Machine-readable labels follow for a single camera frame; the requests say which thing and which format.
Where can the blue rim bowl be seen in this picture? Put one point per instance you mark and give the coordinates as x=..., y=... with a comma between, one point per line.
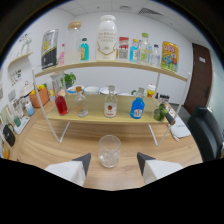
x=73, y=89

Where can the clear bottle green cap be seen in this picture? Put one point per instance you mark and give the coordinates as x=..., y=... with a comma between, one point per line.
x=143, y=51

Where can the small teal bottle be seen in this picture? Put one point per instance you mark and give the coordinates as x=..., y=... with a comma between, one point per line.
x=84, y=51

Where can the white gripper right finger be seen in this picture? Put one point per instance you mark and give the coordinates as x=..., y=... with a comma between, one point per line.
x=160, y=169

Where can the small blue white bottle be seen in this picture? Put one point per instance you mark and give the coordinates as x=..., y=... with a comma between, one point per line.
x=29, y=109

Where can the orange basket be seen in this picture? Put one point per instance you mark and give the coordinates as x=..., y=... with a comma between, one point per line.
x=40, y=97

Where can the brown door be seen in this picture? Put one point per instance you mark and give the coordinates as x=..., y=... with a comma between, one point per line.
x=199, y=80

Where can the glass jar cork lid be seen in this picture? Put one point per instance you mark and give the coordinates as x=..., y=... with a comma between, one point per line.
x=73, y=45

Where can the red liquid bottle white cap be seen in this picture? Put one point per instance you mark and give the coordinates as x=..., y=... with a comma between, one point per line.
x=61, y=106

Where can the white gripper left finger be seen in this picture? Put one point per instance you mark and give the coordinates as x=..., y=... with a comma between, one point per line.
x=68, y=171

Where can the white bowl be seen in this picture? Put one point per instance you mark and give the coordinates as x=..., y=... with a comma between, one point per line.
x=105, y=90
x=91, y=90

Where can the white frame wooden shelf rack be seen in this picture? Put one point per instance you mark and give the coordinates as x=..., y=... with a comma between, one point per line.
x=96, y=115

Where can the potted green plant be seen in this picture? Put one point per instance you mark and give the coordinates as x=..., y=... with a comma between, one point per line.
x=70, y=79

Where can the clear glass cup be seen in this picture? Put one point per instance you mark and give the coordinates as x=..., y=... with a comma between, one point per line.
x=109, y=151

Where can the tall black silver can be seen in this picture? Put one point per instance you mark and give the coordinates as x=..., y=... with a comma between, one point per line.
x=49, y=50

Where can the clear bottle orange cap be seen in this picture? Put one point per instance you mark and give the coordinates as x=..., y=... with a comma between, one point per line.
x=81, y=106

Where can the small pink bottle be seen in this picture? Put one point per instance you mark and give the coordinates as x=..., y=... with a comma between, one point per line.
x=62, y=57

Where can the dark cylinder tool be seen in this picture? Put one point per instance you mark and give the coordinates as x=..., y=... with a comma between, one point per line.
x=170, y=118

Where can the white kitchen scale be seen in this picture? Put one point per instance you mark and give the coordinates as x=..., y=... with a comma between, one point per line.
x=22, y=125

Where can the clear bottle blue cap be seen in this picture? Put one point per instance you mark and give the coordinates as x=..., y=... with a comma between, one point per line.
x=155, y=57

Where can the green lime ornament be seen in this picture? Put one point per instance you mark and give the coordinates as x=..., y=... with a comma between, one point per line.
x=159, y=112

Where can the blue liquid bottle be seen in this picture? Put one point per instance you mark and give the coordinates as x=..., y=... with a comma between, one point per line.
x=137, y=108

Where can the white notebook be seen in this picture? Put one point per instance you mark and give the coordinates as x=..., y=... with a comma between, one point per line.
x=181, y=129

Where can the black kettle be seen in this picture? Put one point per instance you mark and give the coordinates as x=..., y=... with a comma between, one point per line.
x=9, y=136

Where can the wooden wall shelf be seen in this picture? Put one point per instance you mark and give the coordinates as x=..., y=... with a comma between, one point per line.
x=20, y=58

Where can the white countertop appliance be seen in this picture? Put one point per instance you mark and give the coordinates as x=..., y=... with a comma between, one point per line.
x=26, y=89

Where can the light blue bottle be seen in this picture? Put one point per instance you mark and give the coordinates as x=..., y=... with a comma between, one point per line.
x=134, y=53

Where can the large white bottle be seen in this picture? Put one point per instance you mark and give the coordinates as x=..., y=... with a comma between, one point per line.
x=106, y=40

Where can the clear bottle red label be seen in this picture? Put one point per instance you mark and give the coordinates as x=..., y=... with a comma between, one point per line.
x=110, y=106

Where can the yellow drink can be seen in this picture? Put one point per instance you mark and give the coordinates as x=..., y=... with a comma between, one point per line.
x=170, y=56

